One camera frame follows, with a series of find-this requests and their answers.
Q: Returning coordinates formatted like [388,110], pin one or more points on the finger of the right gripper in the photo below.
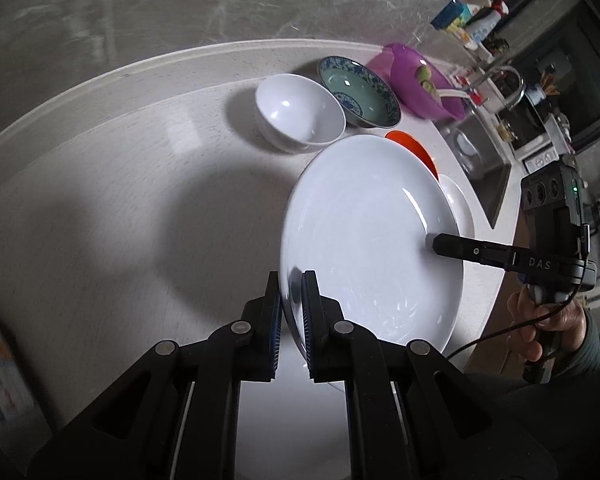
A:
[476,251]

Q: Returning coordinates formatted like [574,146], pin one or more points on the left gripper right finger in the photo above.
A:
[325,349]

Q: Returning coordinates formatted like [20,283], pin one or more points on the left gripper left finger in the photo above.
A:
[261,349]

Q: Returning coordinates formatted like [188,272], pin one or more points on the small white plate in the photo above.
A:
[459,206]

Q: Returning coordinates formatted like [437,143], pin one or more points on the large white plate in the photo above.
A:
[362,217]

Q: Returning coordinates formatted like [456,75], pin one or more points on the orange plastic bowl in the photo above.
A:
[410,143]

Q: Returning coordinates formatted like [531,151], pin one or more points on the blue green patterned bowl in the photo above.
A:
[367,101]

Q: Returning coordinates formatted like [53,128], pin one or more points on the white bowl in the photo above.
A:
[297,115]

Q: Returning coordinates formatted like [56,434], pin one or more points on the person's right hand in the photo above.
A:
[570,321]

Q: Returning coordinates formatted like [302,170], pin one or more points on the glass bowl in sink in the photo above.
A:
[465,151]

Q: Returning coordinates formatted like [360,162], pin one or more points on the stainless steel sink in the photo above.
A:
[483,161]

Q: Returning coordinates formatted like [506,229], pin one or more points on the chrome faucet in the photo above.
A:
[500,88]

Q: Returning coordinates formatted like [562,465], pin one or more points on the purple plastic basin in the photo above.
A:
[398,66]

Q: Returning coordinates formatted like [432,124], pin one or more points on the green vegetable stalk front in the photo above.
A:
[423,76]

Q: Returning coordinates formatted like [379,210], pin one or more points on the white spray bottle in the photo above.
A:
[480,28]

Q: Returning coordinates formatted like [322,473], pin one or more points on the blue utensil cup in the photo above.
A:
[447,15]

